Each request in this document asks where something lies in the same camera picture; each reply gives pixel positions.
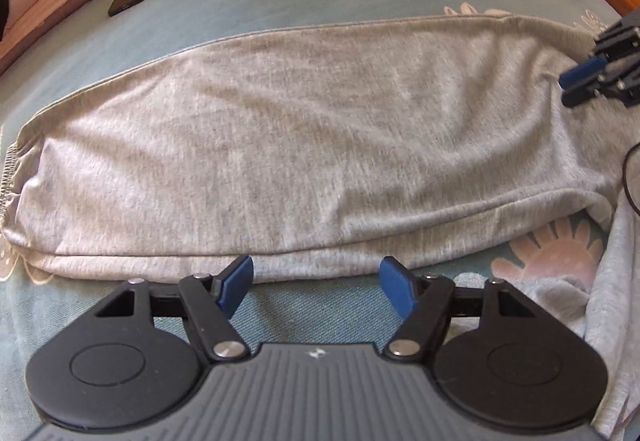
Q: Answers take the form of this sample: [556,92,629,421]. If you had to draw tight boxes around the grey sweatpants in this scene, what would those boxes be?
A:
[1,15,639,440]

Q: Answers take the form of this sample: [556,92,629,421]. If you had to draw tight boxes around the blue floral bed sheet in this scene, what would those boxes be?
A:
[1,0,618,440]

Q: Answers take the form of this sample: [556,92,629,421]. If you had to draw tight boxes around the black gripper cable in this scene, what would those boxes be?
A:
[620,142,640,217]

